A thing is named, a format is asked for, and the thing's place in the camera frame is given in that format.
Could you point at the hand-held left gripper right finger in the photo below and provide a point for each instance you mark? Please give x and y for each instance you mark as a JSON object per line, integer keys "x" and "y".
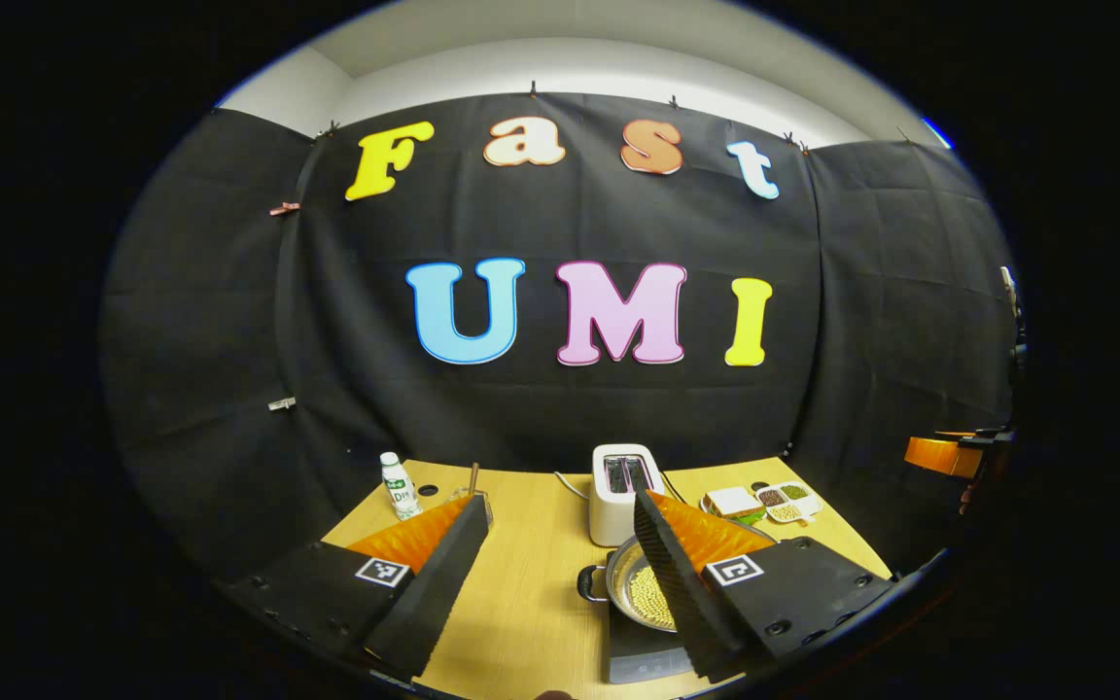
{"x": 682, "y": 593}

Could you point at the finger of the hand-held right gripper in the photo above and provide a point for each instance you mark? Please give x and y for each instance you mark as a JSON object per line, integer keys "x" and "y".
{"x": 983, "y": 437}
{"x": 939, "y": 457}

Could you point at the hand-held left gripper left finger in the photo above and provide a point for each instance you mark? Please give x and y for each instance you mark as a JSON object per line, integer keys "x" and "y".
{"x": 434, "y": 588}

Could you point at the pile of yellow soybeans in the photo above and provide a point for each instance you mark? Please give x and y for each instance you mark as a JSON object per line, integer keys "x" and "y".
{"x": 652, "y": 598}

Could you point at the stainless steel pot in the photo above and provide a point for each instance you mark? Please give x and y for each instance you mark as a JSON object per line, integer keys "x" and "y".
{"x": 623, "y": 574}

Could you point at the black induction cooktop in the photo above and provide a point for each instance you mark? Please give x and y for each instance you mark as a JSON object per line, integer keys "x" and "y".
{"x": 638, "y": 656}

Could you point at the white drink bottle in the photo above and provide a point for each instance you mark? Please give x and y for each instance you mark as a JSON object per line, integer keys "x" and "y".
{"x": 401, "y": 491}

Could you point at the white toaster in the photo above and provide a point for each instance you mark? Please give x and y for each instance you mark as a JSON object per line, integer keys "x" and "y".
{"x": 609, "y": 515}

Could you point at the wooden stick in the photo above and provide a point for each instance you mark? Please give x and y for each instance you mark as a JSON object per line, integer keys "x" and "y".
{"x": 472, "y": 474}

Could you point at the white divided bean dish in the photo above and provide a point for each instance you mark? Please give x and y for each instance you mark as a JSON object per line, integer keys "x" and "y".
{"x": 793, "y": 512}

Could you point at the ceiling light strip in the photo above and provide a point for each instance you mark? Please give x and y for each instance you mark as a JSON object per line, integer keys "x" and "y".
{"x": 936, "y": 133}

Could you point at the silver cloth clip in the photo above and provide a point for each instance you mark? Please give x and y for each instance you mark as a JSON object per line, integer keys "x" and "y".
{"x": 281, "y": 403}

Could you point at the red cloth clip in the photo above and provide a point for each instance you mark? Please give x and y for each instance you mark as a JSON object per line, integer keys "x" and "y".
{"x": 284, "y": 208}

